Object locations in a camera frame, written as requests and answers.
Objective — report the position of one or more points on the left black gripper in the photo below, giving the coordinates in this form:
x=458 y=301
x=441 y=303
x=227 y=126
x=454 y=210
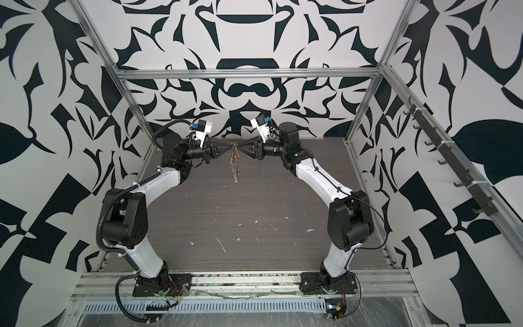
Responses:
x=208 y=151

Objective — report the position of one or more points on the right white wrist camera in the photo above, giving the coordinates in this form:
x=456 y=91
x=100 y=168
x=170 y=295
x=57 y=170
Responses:
x=261 y=124

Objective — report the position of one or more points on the white slotted cable duct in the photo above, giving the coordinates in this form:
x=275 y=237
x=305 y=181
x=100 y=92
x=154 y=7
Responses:
x=254 y=305

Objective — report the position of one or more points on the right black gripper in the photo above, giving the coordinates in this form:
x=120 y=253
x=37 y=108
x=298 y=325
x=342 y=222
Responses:
x=258 y=146

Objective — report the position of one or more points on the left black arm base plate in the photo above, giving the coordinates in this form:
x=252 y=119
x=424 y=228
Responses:
x=173 y=285

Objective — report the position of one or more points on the grey hook rack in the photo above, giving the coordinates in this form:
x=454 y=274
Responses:
x=449 y=151

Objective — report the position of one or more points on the right small circuit board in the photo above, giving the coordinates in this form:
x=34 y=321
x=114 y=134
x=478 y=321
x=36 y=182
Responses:
x=335 y=310

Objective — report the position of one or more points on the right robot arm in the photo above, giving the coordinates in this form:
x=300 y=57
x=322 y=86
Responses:
x=350 y=221

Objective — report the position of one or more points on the aluminium frame back bar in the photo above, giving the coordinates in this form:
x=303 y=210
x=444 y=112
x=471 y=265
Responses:
x=143 y=74

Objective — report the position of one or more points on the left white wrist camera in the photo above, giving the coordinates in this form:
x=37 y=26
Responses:
x=200 y=131

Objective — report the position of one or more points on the aluminium front rail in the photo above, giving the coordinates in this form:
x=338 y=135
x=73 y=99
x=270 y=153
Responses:
x=257 y=284

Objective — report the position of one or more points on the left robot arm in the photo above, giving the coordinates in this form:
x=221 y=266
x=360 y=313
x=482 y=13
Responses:
x=123 y=222

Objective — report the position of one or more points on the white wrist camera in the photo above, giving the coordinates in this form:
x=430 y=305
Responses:
x=261 y=124
x=200 y=131

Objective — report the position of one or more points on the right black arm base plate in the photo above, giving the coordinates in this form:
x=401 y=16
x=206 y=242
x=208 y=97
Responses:
x=322 y=283

